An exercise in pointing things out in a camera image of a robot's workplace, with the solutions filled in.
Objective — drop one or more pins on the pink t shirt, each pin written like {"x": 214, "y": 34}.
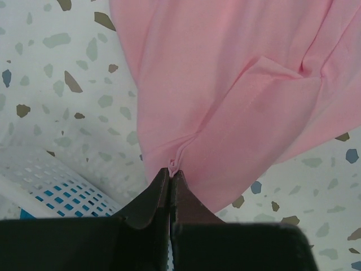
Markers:
{"x": 227, "y": 89}

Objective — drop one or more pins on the white plastic basket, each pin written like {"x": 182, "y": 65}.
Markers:
{"x": 44, "y": 187}

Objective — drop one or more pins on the blue t shirt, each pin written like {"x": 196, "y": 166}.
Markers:
{"x": 67, "y": 201}

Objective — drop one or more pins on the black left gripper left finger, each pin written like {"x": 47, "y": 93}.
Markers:
{"x": 134, "y": 238}

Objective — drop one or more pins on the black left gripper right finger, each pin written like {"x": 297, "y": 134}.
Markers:
{"x": 202, "y": 241}

